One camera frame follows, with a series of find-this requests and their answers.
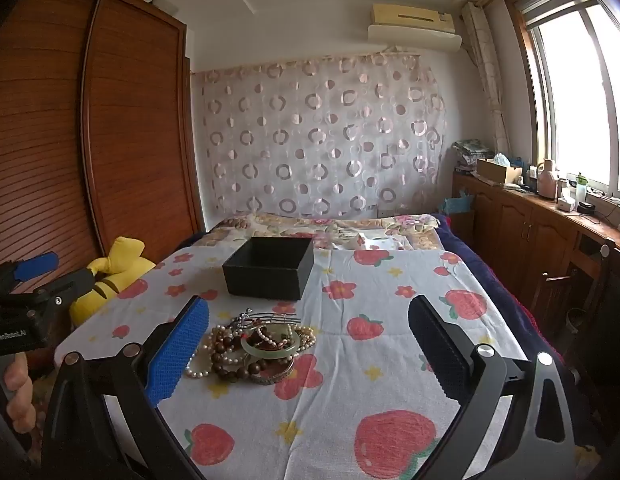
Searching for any stack of folded cloth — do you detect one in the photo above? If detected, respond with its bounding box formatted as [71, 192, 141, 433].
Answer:
[452, 139, 495, 173]

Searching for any strawberry print blanket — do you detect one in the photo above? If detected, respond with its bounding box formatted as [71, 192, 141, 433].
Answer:
[54, 245, 545, 480]

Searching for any black rectangular box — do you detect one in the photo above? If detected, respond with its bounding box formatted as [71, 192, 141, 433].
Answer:
[222, 236, 315, 301]

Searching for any cardboard box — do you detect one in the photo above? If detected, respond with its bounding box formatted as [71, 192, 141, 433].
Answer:
[476, 157, 523, 184]

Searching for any window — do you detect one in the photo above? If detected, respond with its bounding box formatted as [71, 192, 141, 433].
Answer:
[507, 0, 620, 201]

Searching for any yellow plush toy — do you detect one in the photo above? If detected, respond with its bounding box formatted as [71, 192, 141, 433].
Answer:
[69, 236, 155, 328]

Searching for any floral quilt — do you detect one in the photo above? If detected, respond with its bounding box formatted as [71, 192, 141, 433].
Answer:
[190, 212, 443, 252]

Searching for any brown wooden bead bracelet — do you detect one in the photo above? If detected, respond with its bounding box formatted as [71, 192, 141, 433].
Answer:
[210, 332, 263, 379]

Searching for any wooden cabinet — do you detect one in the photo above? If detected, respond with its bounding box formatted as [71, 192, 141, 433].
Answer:
[452, 172, 620, 321]

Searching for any circle pattern sheer curtain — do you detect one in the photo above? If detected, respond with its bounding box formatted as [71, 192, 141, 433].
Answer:
[190, 50, 448, 218]

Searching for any pale green jade bangle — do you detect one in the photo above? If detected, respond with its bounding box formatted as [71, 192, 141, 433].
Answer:
[241, 324, 299, 359]

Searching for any white pearl necklace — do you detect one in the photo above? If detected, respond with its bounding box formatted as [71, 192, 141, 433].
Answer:
[185, 322, 315, 380]

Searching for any beige window curtain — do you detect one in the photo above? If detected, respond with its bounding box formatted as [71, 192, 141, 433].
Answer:
[460, 1, 513, 156]

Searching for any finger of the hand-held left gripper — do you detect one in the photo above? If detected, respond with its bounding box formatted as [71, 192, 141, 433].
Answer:
[20, 266, 98, 311]
[0, 252, 60, 293]

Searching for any person's left hand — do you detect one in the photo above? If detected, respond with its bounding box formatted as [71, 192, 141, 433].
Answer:
[2, 354, 38, 434]

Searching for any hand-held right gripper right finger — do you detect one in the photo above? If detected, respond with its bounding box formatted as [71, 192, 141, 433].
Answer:
[407, 295, 575, 480]

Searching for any pink jug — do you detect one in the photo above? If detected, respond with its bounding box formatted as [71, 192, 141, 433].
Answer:
[536, 159, 560, 198]

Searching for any blue bag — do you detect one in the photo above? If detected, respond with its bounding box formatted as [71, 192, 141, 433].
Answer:
[440, 195, 473, 216]

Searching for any silver metal bangle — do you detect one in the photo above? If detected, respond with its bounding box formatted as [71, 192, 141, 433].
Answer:
[246, 352, 295, 386]

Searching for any brown wooden wardrobe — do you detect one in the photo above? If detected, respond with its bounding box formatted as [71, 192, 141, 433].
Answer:
[0, 0, 205, 281]

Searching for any rhinestone hair clip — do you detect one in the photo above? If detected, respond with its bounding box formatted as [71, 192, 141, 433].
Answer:
[230, 307, 291, 333]

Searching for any wall air conditioner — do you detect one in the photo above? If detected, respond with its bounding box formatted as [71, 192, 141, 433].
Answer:
[367, 2, 463, 52]

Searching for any dark wooden chair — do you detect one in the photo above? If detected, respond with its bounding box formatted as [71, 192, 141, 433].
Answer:
[530, 237, 618, 341]

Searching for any dark blue blanket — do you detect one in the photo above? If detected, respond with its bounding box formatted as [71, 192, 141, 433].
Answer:
[432, 212, 580, 396]

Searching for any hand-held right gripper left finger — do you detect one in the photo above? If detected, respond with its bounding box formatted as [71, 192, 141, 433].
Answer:
[40, 295, 211, 480]

